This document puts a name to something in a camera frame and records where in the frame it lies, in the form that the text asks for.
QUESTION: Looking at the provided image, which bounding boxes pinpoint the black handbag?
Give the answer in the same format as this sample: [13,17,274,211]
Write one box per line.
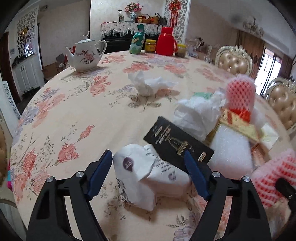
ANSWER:
[155,13,167,26]

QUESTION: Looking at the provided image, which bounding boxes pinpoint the white paper bag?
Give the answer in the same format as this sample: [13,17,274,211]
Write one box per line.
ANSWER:
[113,144,191,211]

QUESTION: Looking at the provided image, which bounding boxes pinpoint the chandelier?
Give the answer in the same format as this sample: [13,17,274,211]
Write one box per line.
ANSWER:
[243,18,264,38]

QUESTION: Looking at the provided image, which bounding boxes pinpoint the dark contents jar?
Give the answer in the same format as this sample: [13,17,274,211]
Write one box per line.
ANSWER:
[175,44,187,58]

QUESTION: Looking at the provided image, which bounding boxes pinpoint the white plastic bag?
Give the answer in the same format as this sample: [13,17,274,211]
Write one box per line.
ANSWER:
[173,90,227,142]

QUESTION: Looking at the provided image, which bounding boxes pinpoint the floral tablecloth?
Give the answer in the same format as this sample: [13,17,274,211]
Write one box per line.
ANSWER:
[9,50,292,241]

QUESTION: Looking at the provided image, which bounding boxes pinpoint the white floral teapot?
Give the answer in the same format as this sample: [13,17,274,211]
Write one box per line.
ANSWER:
[64,39,107,72]

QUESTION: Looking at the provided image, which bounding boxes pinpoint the white foam block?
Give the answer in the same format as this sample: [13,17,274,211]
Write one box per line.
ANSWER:
[208,124,253,180]

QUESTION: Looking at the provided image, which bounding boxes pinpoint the beige tufted chair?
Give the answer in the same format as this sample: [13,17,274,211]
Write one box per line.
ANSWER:
[215,46,253,76]
[265,77,295,135]

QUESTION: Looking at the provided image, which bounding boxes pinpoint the far beige tufted chair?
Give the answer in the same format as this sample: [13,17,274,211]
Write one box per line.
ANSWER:
[215,46,253,76]

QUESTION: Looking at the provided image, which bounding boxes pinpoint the pink foam fruit net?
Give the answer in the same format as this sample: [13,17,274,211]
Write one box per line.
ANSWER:
[226,74,256,123]

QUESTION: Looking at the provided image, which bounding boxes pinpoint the near beige tufted chair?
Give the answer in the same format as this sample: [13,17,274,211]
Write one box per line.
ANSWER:
[265,77,295,135]

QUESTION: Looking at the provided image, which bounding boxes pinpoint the red thermos jug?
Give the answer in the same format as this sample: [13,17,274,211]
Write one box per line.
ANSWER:
[156,27,178,56]

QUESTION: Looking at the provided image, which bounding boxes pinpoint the flower vase bouquet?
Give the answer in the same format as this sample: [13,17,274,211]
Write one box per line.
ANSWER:
[124,1,144,21]

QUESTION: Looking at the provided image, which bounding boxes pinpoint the gold red gift box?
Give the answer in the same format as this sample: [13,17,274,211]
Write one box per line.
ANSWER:
[204,108,262,145]

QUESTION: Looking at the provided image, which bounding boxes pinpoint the sideboard with lace cover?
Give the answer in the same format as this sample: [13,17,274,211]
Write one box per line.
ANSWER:
[100,22,163,53]

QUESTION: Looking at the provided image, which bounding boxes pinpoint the black product box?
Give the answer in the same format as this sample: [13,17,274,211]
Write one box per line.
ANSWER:
[144,116,214,173]

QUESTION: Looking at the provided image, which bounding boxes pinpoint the brown curtain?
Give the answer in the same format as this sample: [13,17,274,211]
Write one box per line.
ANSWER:
[236,30,265,79]

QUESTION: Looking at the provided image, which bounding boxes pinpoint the white cabinet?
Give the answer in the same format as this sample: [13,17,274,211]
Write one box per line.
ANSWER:
[13,55,45,95]

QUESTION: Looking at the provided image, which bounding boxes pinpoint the red chinese knot ornament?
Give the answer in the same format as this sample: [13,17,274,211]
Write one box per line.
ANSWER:
[169,0,181,29]

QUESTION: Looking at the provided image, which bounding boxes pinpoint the crumpled white tissue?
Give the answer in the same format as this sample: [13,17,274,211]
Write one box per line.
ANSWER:
[127,71,178,97]

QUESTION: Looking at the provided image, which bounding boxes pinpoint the yellow lid jar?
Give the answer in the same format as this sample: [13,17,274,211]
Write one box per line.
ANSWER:
[144,39,157,53]

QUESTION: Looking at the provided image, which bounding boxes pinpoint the green foam net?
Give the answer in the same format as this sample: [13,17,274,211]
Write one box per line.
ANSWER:
[193,92,213,99]

